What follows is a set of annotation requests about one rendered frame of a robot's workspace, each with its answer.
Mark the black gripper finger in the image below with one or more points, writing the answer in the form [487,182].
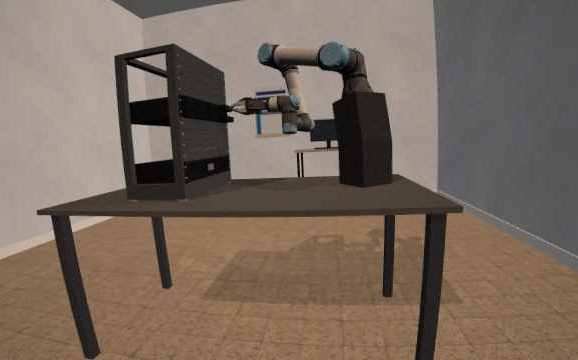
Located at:
[242,111]
[240,102]

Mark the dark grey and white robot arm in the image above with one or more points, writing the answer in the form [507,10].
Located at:
[334,56]

